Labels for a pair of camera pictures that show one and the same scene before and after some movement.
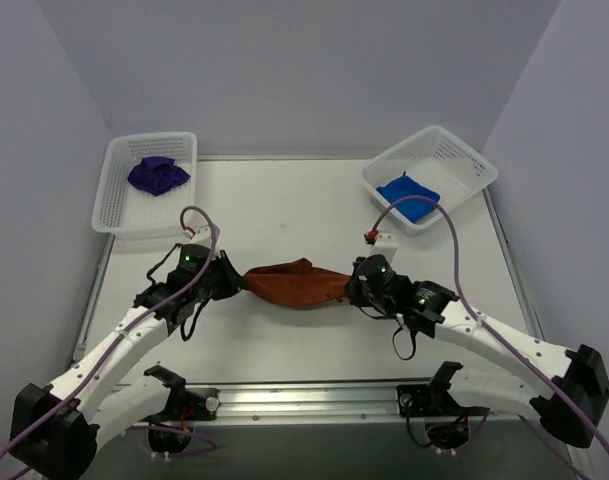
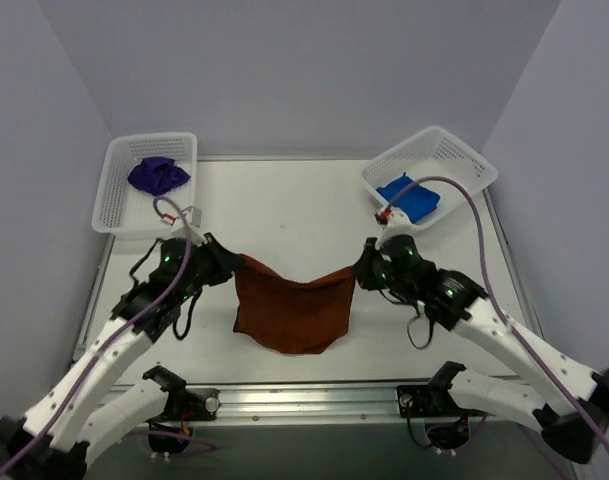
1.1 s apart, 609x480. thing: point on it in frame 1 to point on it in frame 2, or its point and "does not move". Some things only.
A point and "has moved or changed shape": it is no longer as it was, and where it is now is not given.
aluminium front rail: x=335 y=406 does not move
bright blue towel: x=407 y=186 does not move
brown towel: x=296 y=283 has moved or changed shape
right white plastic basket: x=440 y=161 does not move
